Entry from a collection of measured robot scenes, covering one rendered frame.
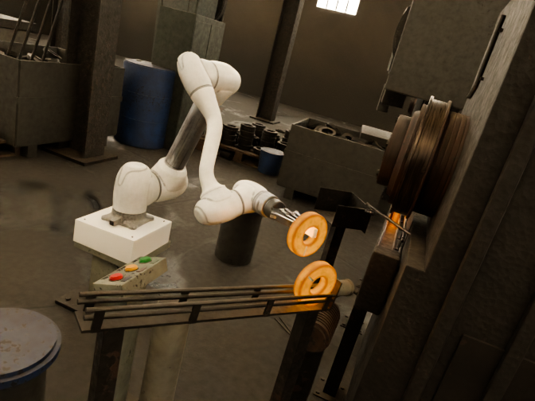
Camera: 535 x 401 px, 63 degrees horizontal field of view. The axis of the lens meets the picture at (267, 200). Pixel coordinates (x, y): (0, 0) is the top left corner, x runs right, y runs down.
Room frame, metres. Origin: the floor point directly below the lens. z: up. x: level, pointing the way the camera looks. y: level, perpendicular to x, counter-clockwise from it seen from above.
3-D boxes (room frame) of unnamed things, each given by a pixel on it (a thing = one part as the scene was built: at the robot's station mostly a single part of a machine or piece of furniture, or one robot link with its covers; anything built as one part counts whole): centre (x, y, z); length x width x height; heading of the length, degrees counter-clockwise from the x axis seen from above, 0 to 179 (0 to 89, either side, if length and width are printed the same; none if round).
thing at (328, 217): (2.27, -0.41, 0.36); 0.26 x 0.20 x 0.72; 19
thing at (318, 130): (4.53, -0.62, 0.39); 1.03 x 0.83 x 0.79; 78
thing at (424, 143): (1.69, -0.52, 1.11); 0.47 x 0.06 x 0.47; 164
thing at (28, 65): (4.09, 2.36, 0.43); 1.23 x 0.93 x 0.87; 162
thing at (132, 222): (1.87, 0.62, 0.49); 0.22 x 0.18 x 0.06; 167
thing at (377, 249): (1.46, -0.47, 0.68); 0.11 x 0.08 x 0.24; 74
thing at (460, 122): (1.67, -0.60, 1.11); 0.47 x 0.10 x 0.47; 164
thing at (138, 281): (1.24, 0.37, 0.31); 0.24 x 0.16 x 0.62; 164
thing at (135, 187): (1.90, 0.62, 0.63); 0.18 x 0.16 x 0.22; 150
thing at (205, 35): (5.24, 1.30, 0.75); 0.70 x 0.48 x 1.50; 164
